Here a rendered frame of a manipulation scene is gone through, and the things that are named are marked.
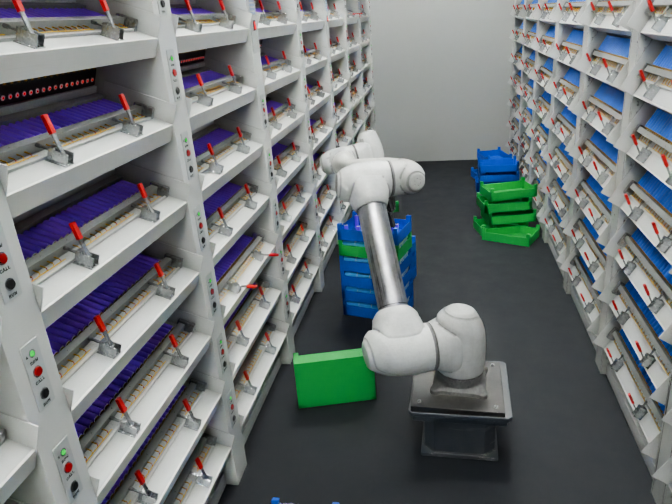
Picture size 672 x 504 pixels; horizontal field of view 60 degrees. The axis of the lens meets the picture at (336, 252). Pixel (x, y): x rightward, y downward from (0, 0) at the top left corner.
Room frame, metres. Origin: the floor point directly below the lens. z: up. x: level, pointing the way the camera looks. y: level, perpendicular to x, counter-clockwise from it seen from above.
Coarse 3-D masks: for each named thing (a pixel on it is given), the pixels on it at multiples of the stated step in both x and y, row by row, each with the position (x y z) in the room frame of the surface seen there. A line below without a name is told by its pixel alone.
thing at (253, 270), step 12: (252, 228) 2.16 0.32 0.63; (264, 240) 2.15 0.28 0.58; (276, 240) 2.14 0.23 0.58; (264, 252) 2.06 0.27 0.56; (252, 264) 1.94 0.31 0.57; (264, 264) 2.01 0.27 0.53; (240, 276) 1.84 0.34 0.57; (252, 276) 1.86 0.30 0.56; (228, 300) 1.67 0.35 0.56; (240, 300) 1.74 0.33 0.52; (228, 312) 1.61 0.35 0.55
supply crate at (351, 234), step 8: (352, 216) 2.72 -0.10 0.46; (408, 216) 2.59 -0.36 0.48; (344, 224) 2.63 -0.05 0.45; (352, 224) 2.71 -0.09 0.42; (400, 224) 2.62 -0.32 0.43; (408, 224) 2.56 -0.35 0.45; (344, 232) 2.54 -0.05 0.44; (352, 232) 2.52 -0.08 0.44; (360, 232) 2.51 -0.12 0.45; (392, 232) 2.59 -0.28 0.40; (400, 232) 2.46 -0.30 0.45; (408, 232) 2.56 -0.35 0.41; (352, 240) 2.53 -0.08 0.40; (360, 240) 2.51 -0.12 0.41; (400, 240) 2.46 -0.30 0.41
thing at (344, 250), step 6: (408, 234) 2.59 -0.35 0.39; (342, 240) 2.56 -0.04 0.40; (408, 240) 2.56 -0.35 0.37; (342, 246) 2.55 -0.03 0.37; (348, 246) 2.53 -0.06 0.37; (354, 246) 2.52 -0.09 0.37; (396, 246) 2.43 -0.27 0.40; (402, 246) 2.48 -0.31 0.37; (408, 246) 2.55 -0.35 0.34; (342, 252) 2.55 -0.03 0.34; (348, 252) 2.54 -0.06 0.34; (354, 252) 2.52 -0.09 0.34; (360, 252) 2.51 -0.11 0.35; (396, 252) 2.43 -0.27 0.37; (402, 252) 2.48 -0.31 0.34
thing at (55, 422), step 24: (0, 192) 0.86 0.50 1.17; (0, 216) 0.85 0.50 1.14; (24, 264) 0.86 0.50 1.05; (24, 288) 0.85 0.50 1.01; (0, 312) 0.79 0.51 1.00; (24, 312) 0.84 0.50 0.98; (24, 336) 0.82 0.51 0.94; (0, 360) 0.78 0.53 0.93; (48, 360) 0.85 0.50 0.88; (0, 384) 0.78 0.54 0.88; (24, 384) 0.79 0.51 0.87; (0, 408) 0.78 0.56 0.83; (24, 408) 0.78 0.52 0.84; (48, 408) 0.82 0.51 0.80; (48, 432) 0.81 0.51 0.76; (72, 432) 0.86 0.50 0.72; (48, 456) 0.79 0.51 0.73; (24, 480) 0.78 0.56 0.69; (48, 480) 0.78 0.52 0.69
